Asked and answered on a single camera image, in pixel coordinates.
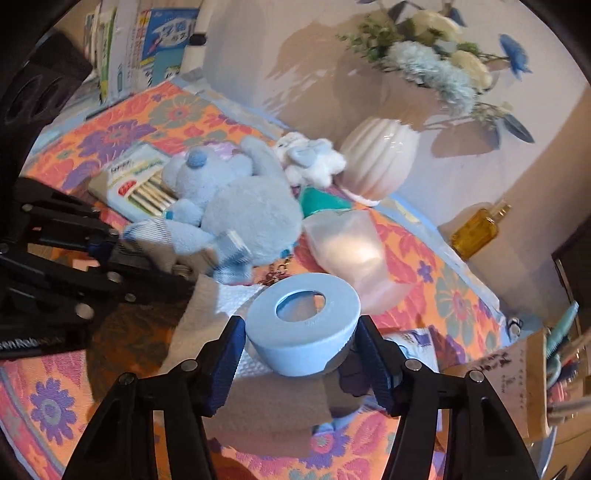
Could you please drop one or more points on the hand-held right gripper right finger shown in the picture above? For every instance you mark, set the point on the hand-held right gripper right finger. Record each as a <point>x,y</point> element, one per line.
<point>376,364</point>

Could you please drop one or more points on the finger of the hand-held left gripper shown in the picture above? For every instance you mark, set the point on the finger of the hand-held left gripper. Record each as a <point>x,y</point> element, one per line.
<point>99,250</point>
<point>138,277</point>

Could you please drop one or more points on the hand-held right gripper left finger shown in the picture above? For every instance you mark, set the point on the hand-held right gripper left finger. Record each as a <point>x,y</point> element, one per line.
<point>226,364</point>

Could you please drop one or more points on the light blue tape roll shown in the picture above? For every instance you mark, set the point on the light blue tape roll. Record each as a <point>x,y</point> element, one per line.
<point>300,350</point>

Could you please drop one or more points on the cotton swab packet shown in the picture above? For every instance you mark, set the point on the cotton swab packet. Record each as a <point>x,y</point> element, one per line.
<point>134,180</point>

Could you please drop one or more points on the grey-blue teddy bear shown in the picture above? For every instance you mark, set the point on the grey-blue teddy bear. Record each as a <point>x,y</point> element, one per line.
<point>249,207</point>

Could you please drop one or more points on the teal clay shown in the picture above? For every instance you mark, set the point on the teal clay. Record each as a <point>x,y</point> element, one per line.
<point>323,201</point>

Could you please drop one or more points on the white paper towel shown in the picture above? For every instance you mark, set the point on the white paper towel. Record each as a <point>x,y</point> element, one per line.
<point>235,300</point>

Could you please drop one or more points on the beige cloth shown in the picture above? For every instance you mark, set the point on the beige cloth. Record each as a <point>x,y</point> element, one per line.
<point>277,406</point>

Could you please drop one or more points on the floral orange tablecloth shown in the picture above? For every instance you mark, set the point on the floral orange tablecloth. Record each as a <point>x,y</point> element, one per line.
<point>138,129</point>

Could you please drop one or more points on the amber glass bottle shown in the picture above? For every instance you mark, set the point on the amber glass bottle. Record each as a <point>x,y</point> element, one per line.
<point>475,233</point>

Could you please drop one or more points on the bundle of pens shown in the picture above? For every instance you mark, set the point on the bundle of pens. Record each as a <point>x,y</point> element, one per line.
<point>565,341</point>

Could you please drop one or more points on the blue round tray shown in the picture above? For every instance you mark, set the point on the blue round tray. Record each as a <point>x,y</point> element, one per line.
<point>545,461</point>

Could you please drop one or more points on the stack of books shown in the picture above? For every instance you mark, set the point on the stack of books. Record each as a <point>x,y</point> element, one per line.
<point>120,50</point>

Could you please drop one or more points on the white ribbed vase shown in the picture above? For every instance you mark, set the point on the white ribbed vase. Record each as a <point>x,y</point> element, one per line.
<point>378,157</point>

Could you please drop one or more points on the small white plush toy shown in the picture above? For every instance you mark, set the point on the small white plush toy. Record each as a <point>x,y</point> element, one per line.
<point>314,159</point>

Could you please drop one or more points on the dark wooden cabinet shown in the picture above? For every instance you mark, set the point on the dark wooden cabinet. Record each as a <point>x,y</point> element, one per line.
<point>575,272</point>

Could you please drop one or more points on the blue and white flower bouquet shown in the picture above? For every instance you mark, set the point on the blue and white flower bouquet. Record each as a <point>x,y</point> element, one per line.
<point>434,69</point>

